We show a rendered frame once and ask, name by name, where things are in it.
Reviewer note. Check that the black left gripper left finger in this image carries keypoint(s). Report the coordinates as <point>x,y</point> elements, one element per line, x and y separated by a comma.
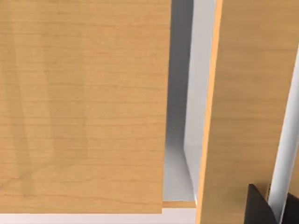
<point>255,210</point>

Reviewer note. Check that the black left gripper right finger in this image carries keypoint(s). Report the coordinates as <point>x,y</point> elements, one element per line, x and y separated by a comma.
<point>292,212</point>

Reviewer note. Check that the wooden cupboard door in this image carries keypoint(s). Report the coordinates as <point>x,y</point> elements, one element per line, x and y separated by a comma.
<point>247,93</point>
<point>81,105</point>

